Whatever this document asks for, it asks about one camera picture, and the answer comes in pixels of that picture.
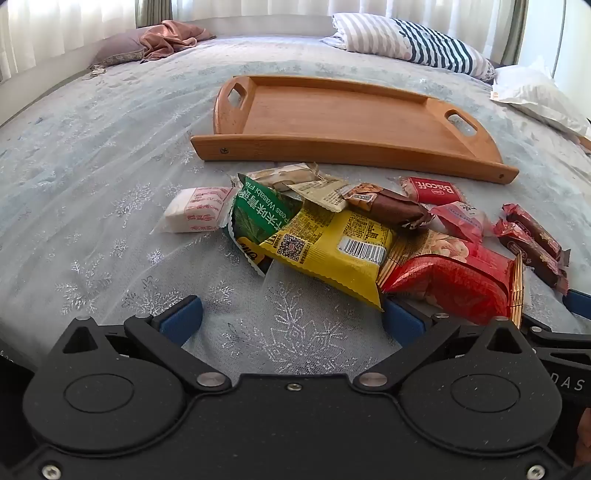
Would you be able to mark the striped pillow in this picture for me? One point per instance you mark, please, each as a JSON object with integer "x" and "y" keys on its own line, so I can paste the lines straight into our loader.
{"x": 415, "y": 41}

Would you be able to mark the beige nougat packet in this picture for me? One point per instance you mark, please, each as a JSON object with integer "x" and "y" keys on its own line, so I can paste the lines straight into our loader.
{"x": 286, "y": 174}

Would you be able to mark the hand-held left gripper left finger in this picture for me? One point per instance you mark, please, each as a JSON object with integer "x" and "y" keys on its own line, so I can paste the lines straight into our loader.
{"x": 182, "y": 319}

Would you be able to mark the wooden tray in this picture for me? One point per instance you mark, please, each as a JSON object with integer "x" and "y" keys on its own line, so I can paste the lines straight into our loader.
{"x": 341, "y": 120}

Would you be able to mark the pale blue snowflake bedspread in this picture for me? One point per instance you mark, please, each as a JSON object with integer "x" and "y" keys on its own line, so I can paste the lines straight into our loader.
{"x": 115, "y": 161}

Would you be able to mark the mauve pillow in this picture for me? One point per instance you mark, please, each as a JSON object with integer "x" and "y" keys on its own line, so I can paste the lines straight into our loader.
{"x": 120, "y": 48}

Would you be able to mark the red biscuit packet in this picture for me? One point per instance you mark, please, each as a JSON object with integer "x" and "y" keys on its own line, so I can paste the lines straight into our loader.
{"x": 431, "y": 189}

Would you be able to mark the large red nut packet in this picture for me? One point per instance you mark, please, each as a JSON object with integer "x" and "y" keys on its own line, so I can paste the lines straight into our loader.
{"x": 452, "y": 277}

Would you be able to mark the white sheer curtain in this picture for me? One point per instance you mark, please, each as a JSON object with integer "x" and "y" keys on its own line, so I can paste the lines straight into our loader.
{"x": 277, "y": 11}
{"x": 55, "y": 32}

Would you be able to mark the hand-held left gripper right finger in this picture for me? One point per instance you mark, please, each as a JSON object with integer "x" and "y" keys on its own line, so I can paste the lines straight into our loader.
{"x": 404, "y": 323}

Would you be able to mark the grey-green curtain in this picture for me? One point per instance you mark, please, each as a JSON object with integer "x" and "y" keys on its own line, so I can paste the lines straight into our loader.
{"x": 154, "y": 11}
{"x": 516, "y": 27}

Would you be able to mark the gold snack packet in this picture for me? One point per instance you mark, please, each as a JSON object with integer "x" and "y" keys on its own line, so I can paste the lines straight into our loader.
{"x": 318, "y": 191}

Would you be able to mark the pink crumpled cloth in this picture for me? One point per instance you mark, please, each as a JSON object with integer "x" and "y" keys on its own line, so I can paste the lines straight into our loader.
{"x": 171, "y": 37}

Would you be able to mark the brown snack packet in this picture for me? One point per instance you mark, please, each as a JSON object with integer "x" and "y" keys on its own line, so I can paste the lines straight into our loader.
{"x": 388, "y": 205}

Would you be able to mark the dark red chocolate packet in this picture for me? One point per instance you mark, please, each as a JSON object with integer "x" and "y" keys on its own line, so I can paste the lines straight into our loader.
{"x": 526, "y": 249}
{"x": 535, "y": 228}

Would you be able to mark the white pillow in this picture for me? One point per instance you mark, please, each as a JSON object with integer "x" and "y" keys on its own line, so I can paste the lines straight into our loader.
{"x": 535, "y": 92}

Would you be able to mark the white pink snack packet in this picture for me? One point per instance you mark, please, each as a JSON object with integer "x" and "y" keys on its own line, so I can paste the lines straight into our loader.
{"x": 198, "y": 210}

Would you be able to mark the green snack packet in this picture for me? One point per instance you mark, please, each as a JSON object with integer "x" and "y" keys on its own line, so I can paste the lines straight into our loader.
{"x": 258, "y": 207}

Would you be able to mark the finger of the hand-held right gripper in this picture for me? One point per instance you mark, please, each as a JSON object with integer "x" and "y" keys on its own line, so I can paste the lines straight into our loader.
{"x": 554, "y": 334}
{"x": 579, "y": 303}

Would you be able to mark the small metal trinket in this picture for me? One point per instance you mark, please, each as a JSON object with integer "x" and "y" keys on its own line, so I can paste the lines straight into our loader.
{"x": 97, "y": 70}

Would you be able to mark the yellow snack packet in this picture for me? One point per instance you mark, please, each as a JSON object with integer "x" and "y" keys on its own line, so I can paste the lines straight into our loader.
{"x": 323, "y": 249}

